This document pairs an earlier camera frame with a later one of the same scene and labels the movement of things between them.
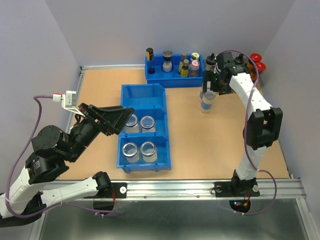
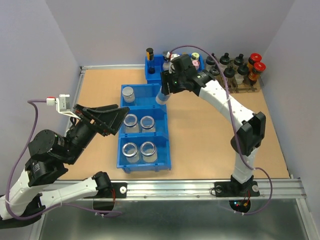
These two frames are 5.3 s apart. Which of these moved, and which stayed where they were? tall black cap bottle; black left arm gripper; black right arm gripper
Moved: black right arm gripper
Stayed: black left arm gripper; tall black cap bottle
